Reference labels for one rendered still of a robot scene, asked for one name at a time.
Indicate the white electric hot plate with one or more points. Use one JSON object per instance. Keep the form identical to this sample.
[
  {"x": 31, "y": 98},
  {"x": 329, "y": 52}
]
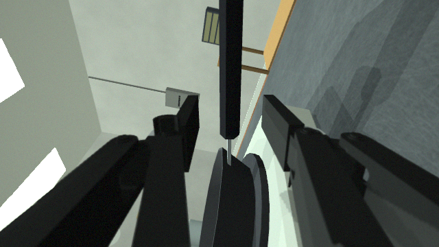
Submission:
[{"x": 276, "y": 223}]

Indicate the white plastic bottle with blue cap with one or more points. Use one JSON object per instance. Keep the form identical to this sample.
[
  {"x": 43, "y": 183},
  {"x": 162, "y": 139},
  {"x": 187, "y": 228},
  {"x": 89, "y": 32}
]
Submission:
[{"x": 195, "y": 228}]

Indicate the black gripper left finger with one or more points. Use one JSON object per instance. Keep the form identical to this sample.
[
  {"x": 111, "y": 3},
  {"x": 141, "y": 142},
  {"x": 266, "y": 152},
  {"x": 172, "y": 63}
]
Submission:
[{"x": 87, "y": 207}]

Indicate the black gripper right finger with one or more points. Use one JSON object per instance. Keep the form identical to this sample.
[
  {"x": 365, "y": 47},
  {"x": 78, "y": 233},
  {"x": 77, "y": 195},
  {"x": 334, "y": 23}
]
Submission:
[{"x": 335, "y": 206}]

